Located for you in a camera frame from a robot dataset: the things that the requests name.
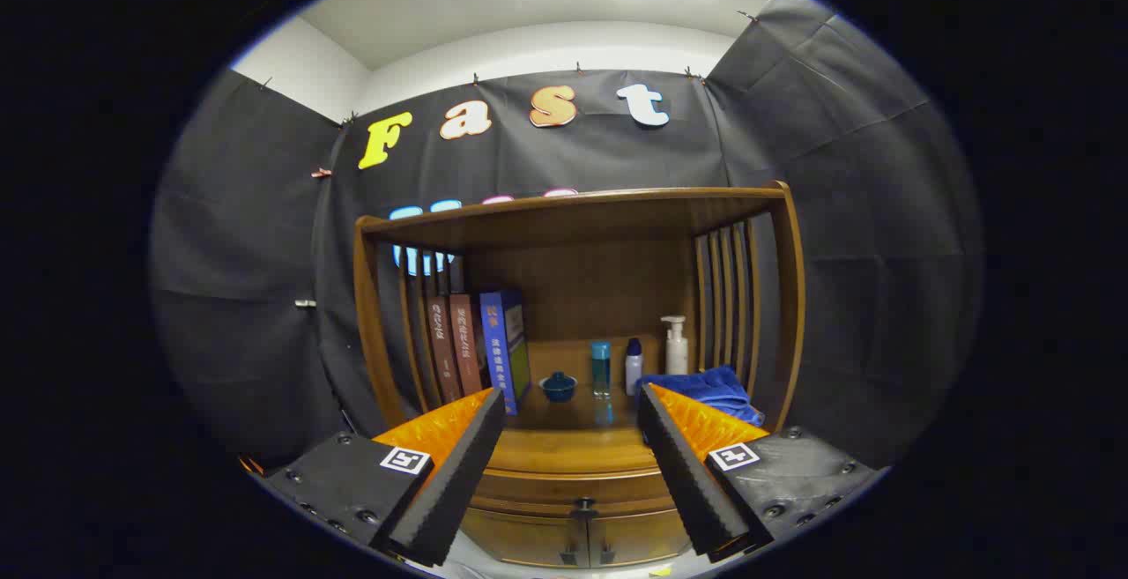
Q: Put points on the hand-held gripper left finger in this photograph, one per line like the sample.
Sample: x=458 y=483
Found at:
x=458 y=473

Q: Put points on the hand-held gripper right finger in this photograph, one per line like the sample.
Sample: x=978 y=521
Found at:
x=683 y=473

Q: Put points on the wooden drawer with black knob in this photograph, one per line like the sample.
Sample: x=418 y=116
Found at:
x=546 y=484

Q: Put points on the wooden cabinet door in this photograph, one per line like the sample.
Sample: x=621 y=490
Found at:
x=520 y=539
x=639 y=537

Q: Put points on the wooden countertop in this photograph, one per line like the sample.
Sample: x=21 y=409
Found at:
x=573 y=451

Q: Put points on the wooden cabinet with shelf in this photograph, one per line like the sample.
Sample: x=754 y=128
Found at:
x=582 y=288

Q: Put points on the folded blue towel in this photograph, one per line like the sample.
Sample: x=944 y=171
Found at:
x=714 y=385

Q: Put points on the white bottle with blue cap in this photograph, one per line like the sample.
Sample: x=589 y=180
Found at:
x=634 y=372

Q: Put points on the white pump bottle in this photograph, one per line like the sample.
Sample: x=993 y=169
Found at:
x=677 y=352

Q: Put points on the dark brown book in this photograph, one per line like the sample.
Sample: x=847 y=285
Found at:
x=441 y=350

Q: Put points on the thick blue book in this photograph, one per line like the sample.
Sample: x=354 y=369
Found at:
x=496 y=350

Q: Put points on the clear bottle with teal cap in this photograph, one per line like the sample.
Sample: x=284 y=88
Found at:
x=600 y=372

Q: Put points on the blue lidded teacup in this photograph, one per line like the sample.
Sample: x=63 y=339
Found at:
x=558 y=388

